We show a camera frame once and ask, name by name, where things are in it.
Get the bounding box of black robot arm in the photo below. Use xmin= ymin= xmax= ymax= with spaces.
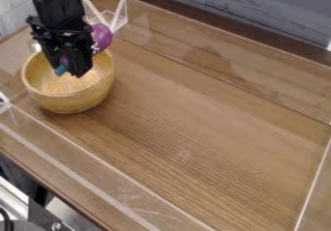
xmin=25 ymin=0 xmax=93 ymax=78

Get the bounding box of brown wooden bowl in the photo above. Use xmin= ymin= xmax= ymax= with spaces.
xmin=19 ymin=50 xmax=115 ymax=114

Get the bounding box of clear acrylic tray wall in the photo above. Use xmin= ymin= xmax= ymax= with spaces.
xmin=0 ymin=0 xmax=331 ymax=231

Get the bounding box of clear acrylic corner bracket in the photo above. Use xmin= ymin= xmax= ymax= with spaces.
xmin=82 ymin=0 xmax=128 ymax=33

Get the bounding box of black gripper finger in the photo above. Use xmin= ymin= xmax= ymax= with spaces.
xmin=65 ymin=43 xmax=92 ymax=78
xmin=38 ymin=39 xmax=60 ymax=69

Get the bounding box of purple toy eggplant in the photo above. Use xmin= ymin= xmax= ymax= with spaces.
xmin=54 ymin=23 xmax=112 ymax=76

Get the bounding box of black metal table bracket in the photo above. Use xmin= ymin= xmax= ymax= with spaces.
xmin=26 ymin=199 xmax=74 ymax=231

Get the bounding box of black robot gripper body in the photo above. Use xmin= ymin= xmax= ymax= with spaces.
xmin=25 ymin=0 xmax=92 ymax=56

